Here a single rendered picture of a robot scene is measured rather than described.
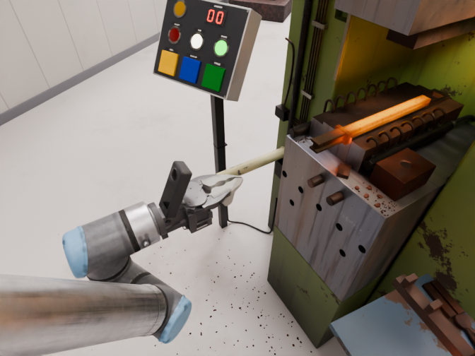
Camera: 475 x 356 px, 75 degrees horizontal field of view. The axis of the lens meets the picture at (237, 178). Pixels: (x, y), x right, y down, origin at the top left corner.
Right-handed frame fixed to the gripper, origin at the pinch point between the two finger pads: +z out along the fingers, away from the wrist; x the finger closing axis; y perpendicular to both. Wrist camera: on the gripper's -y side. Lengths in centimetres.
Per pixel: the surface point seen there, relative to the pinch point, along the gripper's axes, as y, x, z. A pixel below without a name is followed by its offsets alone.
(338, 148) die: 5.5, -0.4, 33.0
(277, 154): 36, -36, 41
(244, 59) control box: -5.9, -41.0, 27.1
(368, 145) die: 0.8, 6.4, 35.1
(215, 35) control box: -12, -50, 22
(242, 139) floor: 100, -123, 79
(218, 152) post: 42, -56, 23
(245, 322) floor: 100, -4, 7
